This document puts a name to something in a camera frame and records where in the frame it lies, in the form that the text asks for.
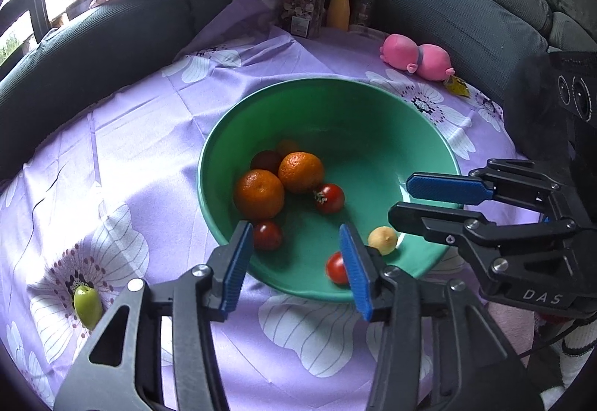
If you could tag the green mango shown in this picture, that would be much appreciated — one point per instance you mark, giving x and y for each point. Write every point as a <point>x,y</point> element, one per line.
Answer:
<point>87,306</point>

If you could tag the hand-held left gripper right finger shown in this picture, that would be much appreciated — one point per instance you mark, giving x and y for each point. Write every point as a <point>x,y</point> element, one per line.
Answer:
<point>357,273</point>

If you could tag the dark jar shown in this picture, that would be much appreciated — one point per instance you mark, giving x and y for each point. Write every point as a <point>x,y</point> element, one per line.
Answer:
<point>363,7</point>

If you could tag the dark grey sofa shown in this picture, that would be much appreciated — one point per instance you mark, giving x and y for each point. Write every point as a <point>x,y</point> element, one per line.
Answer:
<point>447,5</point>

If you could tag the orange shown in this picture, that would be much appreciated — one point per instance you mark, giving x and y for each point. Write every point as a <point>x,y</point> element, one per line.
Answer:
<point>259,195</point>
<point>301,172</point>

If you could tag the clear box of dried flowers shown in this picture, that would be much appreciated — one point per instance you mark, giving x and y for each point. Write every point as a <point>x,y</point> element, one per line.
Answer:
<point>302,12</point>

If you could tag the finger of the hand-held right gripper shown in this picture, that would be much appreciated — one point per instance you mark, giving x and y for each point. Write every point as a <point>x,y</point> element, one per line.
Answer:
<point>429,220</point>
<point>443,188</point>

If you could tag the red tomato with stem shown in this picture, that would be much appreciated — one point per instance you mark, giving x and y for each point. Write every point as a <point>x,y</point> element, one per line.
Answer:
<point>330,198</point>

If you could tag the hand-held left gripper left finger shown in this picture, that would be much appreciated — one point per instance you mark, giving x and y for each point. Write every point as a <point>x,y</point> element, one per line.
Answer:
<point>233,273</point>

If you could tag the person's right forearm striped sleeve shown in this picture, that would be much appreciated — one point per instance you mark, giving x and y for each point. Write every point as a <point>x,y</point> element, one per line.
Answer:
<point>576,345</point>

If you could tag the dark red tomato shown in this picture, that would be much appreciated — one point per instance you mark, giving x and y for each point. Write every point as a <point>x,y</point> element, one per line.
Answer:
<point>265,160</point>

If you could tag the yellow wrapper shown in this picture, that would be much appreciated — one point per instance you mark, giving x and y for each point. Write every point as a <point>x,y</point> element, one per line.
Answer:
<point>456,87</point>

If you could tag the yellow bottle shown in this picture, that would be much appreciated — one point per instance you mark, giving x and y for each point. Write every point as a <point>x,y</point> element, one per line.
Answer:
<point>338,12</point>

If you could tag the pink plush toy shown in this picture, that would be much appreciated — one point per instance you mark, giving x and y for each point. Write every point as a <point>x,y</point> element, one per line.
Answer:
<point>410,54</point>

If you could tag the green plastic bowl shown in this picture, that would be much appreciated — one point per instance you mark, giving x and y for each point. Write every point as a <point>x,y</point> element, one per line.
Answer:
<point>364,136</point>

